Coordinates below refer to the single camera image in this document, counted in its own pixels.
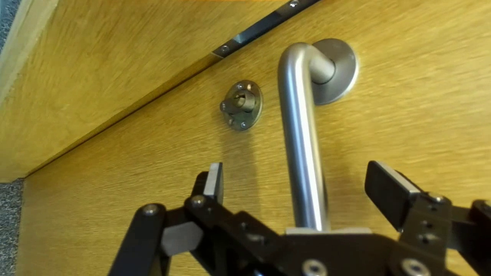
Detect dark metal latch plate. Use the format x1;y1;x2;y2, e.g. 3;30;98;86
212;0;321;58

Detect round silver handle rosette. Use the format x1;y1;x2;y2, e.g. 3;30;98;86
311;37;359;107

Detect silver door lock cylinder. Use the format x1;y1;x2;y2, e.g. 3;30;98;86
219;78;265;132

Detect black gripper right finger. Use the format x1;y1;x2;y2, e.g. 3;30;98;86
364;159;491;276

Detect light wooden door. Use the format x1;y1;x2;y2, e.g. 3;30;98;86
14;0;491;276

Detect silver lever door handle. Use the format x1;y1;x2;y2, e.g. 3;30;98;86
276;41;339;233

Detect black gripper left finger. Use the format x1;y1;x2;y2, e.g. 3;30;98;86
107;161;288;276

